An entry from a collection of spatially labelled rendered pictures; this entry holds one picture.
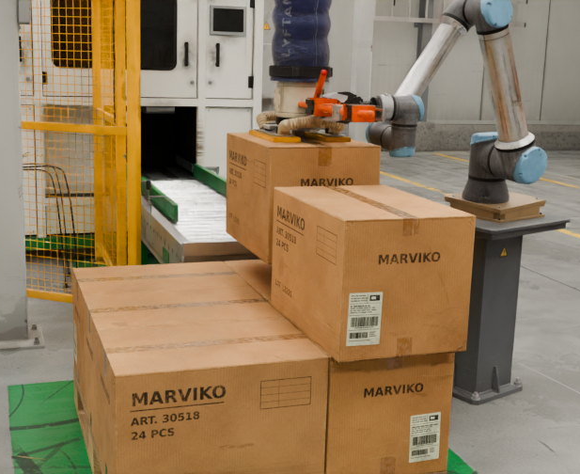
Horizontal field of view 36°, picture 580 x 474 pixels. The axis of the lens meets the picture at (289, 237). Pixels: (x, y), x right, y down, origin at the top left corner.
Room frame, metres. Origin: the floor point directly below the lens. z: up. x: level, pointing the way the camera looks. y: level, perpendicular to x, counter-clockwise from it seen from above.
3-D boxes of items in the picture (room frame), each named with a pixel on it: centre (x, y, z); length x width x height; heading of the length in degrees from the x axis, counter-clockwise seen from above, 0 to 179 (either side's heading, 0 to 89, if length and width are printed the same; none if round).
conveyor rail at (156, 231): (4.63, 0.79, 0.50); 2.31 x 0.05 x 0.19; 19
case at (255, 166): (3.25, -0.02, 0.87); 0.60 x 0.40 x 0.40; 18
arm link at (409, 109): (3.14, -0.39, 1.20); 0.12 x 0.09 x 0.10; 109
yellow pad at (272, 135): (3.25, 0.07, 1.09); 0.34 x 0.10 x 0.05; 18
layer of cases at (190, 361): (2.89, 0.17, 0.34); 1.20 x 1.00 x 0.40; 19
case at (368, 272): (2.65, -0.23, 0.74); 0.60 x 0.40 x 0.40; 20
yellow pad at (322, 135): (3.31, -0.11, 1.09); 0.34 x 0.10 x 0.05; 18
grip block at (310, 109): (3.04, -0.10, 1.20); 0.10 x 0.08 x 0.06; 108
